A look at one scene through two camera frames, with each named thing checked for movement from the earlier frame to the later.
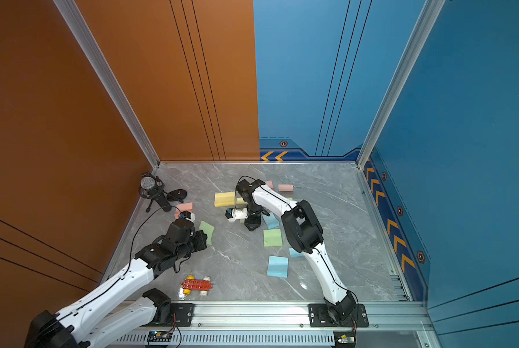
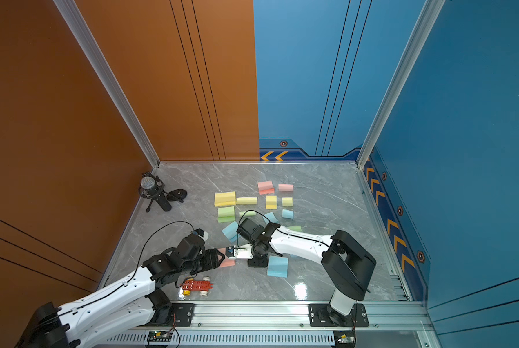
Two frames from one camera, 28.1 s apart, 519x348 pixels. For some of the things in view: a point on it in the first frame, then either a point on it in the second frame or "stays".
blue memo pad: x=277 y=267 stays
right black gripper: x=252 y=223 -> x=256 y=263
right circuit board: x=345 y=339 stays
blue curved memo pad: x=271 y=221 stays
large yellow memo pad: x=222 y=199 stays
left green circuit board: x=159 y=336 stays
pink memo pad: x=186 y=206 -> x=227 y=261
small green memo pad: x=208 y=230 -> x=226 y=214
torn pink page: x=285 y=187 stays
